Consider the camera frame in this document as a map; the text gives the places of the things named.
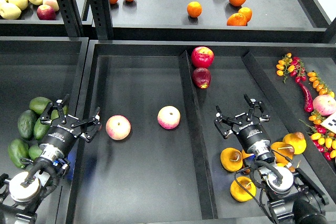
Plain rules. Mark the bright red apple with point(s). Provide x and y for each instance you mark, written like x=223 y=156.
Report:
x=202 y=57

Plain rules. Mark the yellow pear with stem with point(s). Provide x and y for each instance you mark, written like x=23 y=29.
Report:
x=243 y=189

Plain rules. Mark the black tray divider right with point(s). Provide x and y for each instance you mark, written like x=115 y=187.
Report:
x=286 y=103

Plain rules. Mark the red chili pepper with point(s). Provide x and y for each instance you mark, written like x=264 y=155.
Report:
x=308 y=101

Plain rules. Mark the orange front right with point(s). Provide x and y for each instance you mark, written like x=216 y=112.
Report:
x=237 y=19

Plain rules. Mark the pale yellow pear shelf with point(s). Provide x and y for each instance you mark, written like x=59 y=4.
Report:
x=10 y=11

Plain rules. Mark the black tray divider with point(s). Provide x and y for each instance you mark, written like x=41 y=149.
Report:
x=286 y=103
x=200 y=159

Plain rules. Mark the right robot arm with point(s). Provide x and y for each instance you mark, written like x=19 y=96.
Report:
x=264 y=174

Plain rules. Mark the peach on shelf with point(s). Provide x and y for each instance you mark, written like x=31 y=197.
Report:
x=52 y=3

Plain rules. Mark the black left tray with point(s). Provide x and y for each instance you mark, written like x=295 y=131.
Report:
x=36 y=67

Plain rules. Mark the orange cherry tomato cluster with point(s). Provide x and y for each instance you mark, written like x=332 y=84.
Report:
x=285 y=66

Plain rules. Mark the yellow pear near divider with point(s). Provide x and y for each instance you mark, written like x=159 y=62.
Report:
x=297 y=140

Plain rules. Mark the pink apple right bin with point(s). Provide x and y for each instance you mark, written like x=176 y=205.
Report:
x=324 y=104

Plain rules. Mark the pink apple left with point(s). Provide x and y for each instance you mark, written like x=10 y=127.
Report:
x=118 y=127

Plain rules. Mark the black shelf upright post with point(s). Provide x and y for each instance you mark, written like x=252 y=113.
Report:
x=71 y=17
x=102 y=19

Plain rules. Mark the red cherry tomato cluster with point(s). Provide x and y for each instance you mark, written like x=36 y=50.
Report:
x=298 y=72

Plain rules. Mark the pink apple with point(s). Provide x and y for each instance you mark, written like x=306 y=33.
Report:
x=118 y=127
x=169 y=117

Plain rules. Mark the dark red apple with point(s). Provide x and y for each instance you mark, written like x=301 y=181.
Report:
x=201 y=77

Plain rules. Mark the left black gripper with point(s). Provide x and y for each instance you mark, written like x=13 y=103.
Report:
x=61 y=136

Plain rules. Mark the yellow pear stem up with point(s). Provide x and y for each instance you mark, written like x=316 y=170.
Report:
x=231 y=159

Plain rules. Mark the pink apple centre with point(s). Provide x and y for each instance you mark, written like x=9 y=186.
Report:
x=169 y=117

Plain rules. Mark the yellow pear under arm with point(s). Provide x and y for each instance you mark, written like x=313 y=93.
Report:
x=282 y=150

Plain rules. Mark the white marker tag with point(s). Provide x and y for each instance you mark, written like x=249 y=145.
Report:
x=330 y=123

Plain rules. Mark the red apple on shelf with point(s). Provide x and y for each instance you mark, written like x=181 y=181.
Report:
x=46 y=12

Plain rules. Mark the black tray divider left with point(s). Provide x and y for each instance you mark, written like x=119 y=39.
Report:
x=200 y=159

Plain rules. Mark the mixed cherry tomatoes lower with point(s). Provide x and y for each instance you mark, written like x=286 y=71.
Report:
x=323 y=138

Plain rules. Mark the orange right small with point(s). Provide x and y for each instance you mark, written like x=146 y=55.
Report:
x=247 y=12

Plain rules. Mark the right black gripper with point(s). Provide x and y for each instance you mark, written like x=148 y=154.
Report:
x=247 y=127

